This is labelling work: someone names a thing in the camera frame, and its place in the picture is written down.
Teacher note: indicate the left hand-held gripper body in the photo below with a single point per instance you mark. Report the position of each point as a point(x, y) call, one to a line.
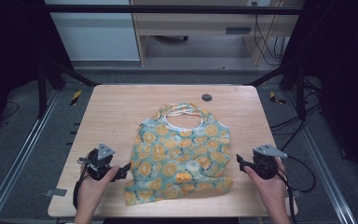
point(101, 165)

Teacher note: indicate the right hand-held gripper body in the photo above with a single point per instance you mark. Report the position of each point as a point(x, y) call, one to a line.
point(265, 166)

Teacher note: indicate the teal orange floral sleeveless top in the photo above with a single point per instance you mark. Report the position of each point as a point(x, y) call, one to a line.
point(174, 149)

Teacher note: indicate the person's right hand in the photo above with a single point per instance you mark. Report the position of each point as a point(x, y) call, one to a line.
point(268, 189)

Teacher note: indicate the person's left hand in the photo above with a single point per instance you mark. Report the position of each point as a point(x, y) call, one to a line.
point(91, 193)

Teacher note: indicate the grey tape piece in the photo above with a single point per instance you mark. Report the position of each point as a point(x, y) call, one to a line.
point(56, 192)

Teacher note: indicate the black yellow hazard tape piece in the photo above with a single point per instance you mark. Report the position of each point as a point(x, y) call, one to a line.
point(275, 98)
point(76, 97)

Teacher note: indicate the dark round table grommet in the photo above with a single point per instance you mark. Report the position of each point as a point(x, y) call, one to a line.
point(207, 97)

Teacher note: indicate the white cabinet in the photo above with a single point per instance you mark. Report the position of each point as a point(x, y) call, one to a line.
point(96, 37)

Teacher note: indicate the light wooden desk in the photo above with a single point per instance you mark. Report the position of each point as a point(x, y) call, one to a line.
point(195, 23)

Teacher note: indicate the aluminium floor rail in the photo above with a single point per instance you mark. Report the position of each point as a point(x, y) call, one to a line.
point(323, 168)
point(18, 161)

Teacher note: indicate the black metal stand frame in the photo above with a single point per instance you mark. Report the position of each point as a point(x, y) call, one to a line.
point(300, 93)
point(42, 90)

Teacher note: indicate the black horizontal frame bar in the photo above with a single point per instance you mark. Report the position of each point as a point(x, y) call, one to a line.
point(174, 9)

